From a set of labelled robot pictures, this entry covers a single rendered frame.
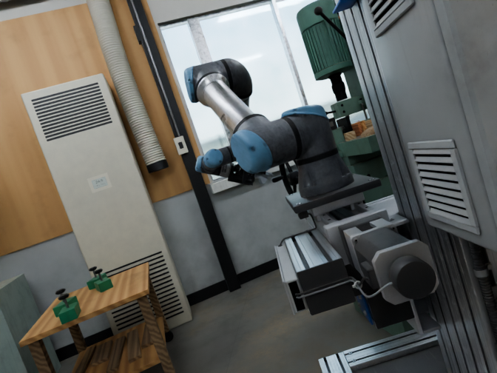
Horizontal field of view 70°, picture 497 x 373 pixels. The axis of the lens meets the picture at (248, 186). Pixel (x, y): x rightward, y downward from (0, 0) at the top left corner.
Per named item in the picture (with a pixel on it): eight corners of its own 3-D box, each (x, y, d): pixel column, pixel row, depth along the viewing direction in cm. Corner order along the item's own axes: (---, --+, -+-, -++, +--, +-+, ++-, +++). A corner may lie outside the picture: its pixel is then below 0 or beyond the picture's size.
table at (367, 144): (291, 168, 182) (287, 157, 182) (342, 149, 188) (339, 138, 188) (349, 161, 123) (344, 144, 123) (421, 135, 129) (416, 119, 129)
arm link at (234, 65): (247, 45, 125) (244, 145, 163) (218, 52, 122) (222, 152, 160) (262, 62, 118) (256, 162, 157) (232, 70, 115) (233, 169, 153)
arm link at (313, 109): (346, 144, 93) (330, 95, 92) (302, 160, 89) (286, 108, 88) (322, 149, 104) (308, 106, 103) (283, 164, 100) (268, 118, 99)
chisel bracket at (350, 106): (335, 123, 167) (329, 105, 166) (360, 114, 169) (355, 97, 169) (342, 120, 159) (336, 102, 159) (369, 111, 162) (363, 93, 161)
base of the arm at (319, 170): (361, 181, 90) (350, 144, 89) (305, 200, 91) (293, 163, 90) (345, 177, 105) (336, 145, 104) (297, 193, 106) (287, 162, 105)
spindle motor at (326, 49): (310, 84, 169) (289, 21, 167) (342, 75, 173) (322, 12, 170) (325, 74, 152) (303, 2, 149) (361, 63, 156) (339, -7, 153)
